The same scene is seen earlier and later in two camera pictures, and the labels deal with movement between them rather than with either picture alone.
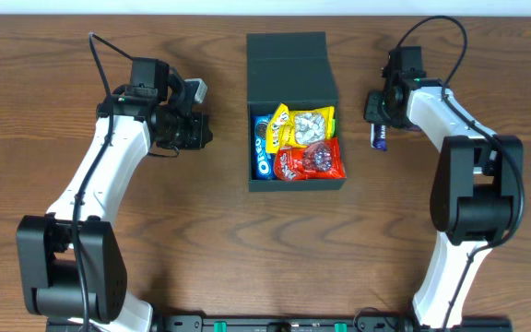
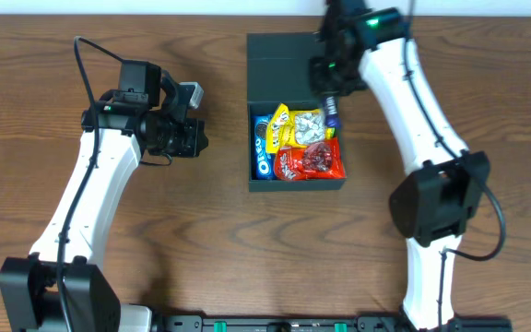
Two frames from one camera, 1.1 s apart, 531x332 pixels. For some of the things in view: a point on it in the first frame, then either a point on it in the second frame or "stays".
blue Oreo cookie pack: x=264 y=160 stays
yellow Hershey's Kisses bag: x=297 y=129 stays
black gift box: x=292 y=68 stays
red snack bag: x=319 y=160 stays
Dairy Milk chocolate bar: x=379 y=136 to x=331 y=112
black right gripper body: x=371 y=111 to x=328 y=88
